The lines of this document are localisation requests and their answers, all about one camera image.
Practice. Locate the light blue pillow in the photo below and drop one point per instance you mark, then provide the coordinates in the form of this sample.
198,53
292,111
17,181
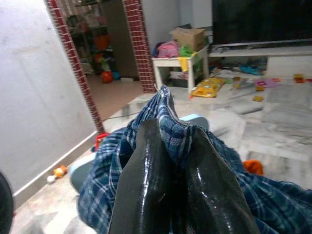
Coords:
80,175

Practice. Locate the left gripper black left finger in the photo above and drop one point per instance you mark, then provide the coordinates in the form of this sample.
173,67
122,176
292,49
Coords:
143,195

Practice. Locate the black television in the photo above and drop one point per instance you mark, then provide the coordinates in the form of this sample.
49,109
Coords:
260,19

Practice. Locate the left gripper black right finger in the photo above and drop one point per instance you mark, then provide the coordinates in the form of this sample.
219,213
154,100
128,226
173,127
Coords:
214,200

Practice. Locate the orange ball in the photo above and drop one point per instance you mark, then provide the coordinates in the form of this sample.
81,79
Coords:
107,76

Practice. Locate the white TV stand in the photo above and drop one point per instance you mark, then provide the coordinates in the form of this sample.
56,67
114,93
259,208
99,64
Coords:
287,65

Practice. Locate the yellow patterned pack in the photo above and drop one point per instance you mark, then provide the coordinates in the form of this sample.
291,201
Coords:
207,87

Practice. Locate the orange white toy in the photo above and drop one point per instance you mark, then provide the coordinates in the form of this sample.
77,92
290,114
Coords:
59,171

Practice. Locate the cluttered toy shelf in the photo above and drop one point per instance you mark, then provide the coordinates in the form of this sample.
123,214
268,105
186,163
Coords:
97,41

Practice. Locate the small white side table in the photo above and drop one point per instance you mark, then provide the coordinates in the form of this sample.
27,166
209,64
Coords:
168,63

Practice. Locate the cardboard box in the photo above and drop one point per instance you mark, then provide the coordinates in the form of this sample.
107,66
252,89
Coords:
189,39

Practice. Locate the orange cloth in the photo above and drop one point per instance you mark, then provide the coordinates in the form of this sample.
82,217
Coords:
253,167

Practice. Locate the pink backpack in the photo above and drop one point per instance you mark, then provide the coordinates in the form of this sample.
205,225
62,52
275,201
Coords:
168,50

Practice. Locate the yellow green cloth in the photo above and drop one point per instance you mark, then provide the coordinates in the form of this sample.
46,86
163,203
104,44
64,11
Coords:
185,62

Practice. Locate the red toy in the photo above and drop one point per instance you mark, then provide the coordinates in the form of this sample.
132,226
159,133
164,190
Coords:
100,139

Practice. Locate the blue plaid garment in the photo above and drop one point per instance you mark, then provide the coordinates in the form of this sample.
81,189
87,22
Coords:
104,175

